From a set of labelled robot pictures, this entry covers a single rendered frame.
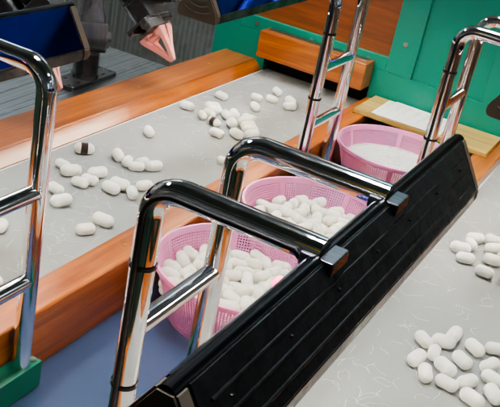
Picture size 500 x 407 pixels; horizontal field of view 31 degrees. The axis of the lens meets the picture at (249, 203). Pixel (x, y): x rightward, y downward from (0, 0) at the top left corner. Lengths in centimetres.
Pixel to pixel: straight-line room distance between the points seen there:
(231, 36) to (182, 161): 77
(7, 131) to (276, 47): 86
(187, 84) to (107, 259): 88
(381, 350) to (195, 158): 65
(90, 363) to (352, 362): 36
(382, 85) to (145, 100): 64
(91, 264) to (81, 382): 18
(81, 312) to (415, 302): 52
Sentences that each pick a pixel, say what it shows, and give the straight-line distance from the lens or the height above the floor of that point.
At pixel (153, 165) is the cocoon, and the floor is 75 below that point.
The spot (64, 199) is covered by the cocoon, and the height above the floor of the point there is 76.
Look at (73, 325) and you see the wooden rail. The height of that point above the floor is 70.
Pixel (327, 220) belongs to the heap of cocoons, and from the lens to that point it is 164.
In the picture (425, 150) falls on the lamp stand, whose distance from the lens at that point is 169.
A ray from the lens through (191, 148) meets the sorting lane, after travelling 182.
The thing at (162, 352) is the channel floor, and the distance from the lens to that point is 131.
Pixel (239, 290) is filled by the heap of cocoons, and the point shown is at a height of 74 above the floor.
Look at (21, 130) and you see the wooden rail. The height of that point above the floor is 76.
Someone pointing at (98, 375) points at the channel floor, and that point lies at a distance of 125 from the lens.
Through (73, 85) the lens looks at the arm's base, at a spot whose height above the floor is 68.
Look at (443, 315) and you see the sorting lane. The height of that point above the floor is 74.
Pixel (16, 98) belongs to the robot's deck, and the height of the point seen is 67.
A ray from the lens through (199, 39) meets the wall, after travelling 445.
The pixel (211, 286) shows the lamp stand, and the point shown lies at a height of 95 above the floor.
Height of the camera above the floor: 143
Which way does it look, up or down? 25 degrees down
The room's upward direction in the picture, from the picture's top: 12 degrees clockwise
